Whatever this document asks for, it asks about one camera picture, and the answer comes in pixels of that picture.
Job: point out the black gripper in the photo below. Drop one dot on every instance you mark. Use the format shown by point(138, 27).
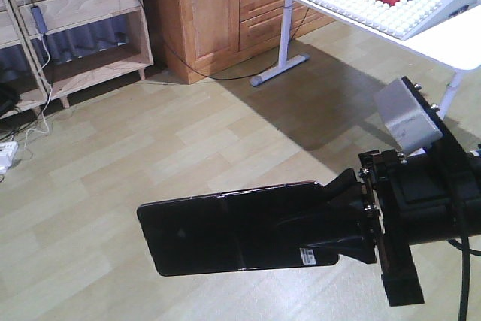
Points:
point(432, 194)

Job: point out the black foldable smartphone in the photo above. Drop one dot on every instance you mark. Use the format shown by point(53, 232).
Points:
point(234, 231)

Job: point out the white desk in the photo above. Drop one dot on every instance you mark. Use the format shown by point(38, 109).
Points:
point(449, 38)

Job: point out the wooden cabinet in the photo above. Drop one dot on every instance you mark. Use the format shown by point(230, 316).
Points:
point(196, 38)

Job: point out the light wooden shelf unit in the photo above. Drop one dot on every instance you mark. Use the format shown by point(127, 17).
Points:
point(88, 42)

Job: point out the white power strip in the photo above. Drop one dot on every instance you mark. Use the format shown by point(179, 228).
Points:
point(7, 154)

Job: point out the grey usb hub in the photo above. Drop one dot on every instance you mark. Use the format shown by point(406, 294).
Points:
point(39, 19)

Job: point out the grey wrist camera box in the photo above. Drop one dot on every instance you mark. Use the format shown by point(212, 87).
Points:
point(408, 123)

